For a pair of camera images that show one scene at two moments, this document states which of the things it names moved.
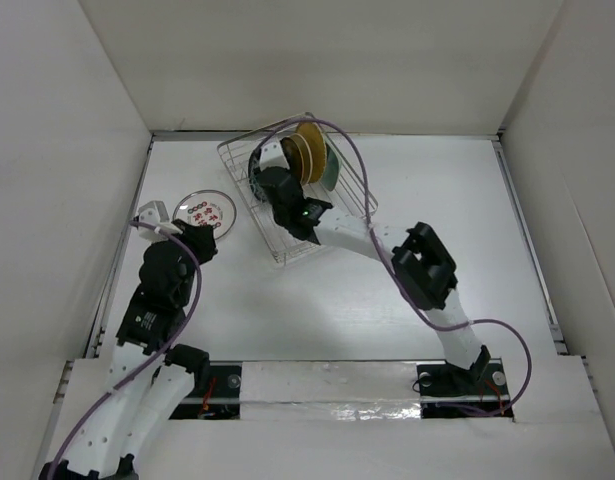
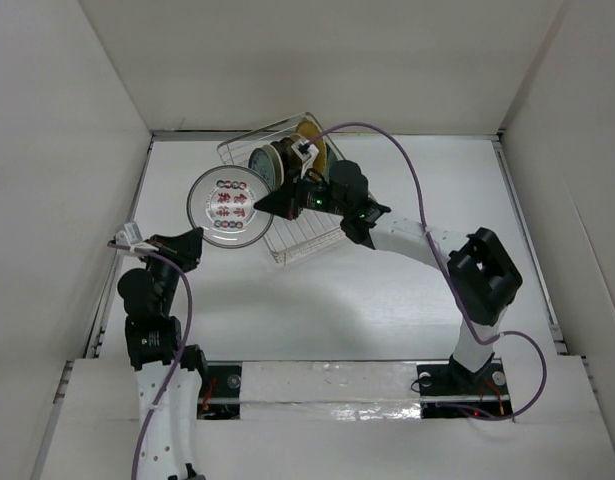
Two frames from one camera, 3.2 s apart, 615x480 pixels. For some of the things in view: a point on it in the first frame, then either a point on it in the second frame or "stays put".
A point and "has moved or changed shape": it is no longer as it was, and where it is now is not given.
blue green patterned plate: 252,174 has moved or changed shape
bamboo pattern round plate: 316,140 stays put
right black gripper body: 279,219 to 312,197
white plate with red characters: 207,207 has moved or changed shape
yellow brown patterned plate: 294,157 stays put
